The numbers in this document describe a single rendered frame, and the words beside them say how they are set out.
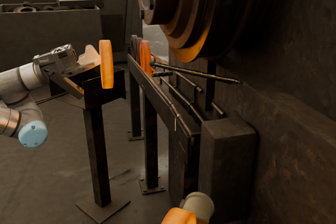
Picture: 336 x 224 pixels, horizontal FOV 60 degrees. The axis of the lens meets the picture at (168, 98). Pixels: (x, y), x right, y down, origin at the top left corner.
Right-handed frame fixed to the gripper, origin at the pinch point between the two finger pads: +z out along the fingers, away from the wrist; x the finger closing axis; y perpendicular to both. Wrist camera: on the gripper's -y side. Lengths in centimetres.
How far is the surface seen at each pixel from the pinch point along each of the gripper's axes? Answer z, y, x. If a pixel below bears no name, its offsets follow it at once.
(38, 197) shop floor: -60, -70, 43
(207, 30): 21.4, 9.2, -39.0
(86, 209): -36, -76, 26
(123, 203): -18, -81, 26
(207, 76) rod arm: 21.1, -2.4, -33.2
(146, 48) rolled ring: 19, -14, 47
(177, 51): 19.0, 0.7, -18.3
